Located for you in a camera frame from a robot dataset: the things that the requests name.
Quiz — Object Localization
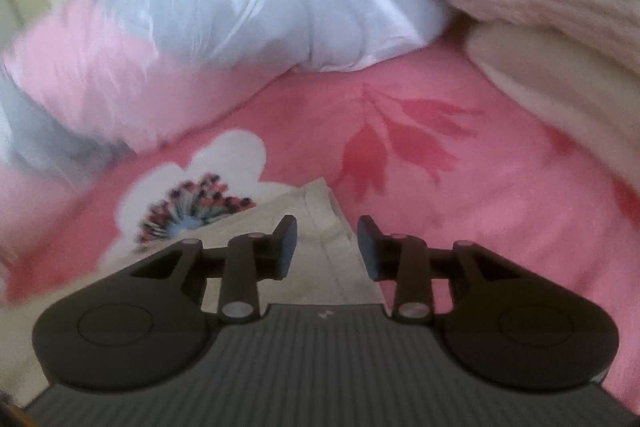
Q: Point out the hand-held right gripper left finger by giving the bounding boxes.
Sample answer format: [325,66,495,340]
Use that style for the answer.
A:
[130,214,298,324]

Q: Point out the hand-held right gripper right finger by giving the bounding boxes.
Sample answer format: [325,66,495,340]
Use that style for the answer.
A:
[356,214,521,324]

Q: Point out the beige pants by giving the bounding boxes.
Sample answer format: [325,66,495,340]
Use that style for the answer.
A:
[0,177,391,408]

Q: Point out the pink floral bed sheet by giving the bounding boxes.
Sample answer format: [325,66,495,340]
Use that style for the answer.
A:
[0,42,640,413]

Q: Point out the pink grey floral quilt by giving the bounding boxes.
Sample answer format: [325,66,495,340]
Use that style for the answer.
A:
[0,0,448,188]

